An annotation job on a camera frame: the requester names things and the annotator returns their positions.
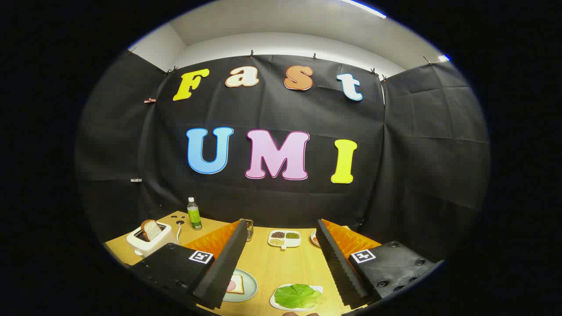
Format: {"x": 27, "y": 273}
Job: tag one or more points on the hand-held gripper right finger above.
{"x": 340, "y": 272}

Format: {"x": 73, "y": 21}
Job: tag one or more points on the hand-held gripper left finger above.
{"x": 224, "y": 272}

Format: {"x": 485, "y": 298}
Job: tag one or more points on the green lettuce leaf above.
{"x": 298, "y": 296}

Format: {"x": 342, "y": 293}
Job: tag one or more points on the plain white bread slice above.
{"x": 153, "y": 230}

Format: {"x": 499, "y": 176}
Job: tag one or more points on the pink ham slice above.
{"x": 231, "y": 285}

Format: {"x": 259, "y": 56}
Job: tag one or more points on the bread slice with ham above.
{"x": 239, "y": 285}

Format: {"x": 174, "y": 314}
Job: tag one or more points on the pale green round plate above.
{"x": 250, "y": 285}

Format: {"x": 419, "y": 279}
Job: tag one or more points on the white oval plate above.
{"x": 313, "y": 239}

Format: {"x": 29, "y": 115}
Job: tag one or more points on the white square plate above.
{"x": 275, "y": 303}

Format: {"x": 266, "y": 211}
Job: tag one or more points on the green label drink bottle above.
{"x": 194, "y": 217}

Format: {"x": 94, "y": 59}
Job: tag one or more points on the white divided bean dish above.
{"x": 284, "y": 242}

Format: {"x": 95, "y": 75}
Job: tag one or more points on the white toaster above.
{"x": 164, "y": 237}

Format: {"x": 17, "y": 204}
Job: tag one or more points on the black backdrop cloth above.
{"x": 281, "y": 109}

